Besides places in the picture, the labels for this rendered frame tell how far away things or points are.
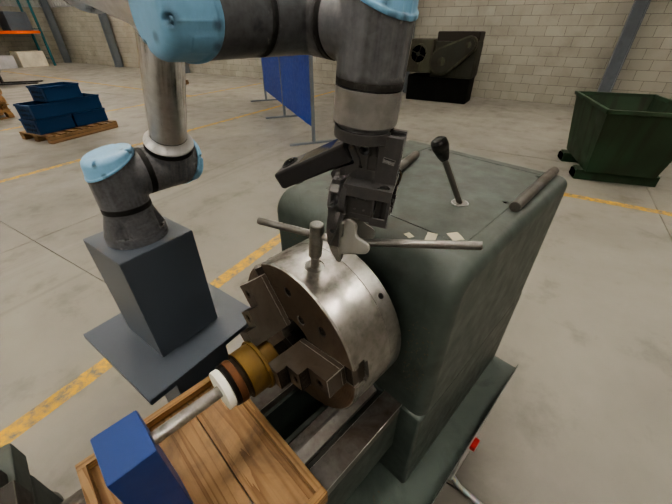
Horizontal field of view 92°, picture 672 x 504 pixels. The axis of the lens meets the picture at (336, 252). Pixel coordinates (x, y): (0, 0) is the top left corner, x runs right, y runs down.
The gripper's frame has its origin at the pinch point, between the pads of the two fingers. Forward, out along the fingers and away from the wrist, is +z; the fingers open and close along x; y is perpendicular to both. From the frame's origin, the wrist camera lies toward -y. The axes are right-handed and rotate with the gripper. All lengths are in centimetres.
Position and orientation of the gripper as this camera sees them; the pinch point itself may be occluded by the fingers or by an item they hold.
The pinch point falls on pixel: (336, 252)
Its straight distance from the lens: 51.5
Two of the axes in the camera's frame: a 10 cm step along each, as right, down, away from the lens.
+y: 9.5, 2.3, -1.9
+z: -0.7, 7.8, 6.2
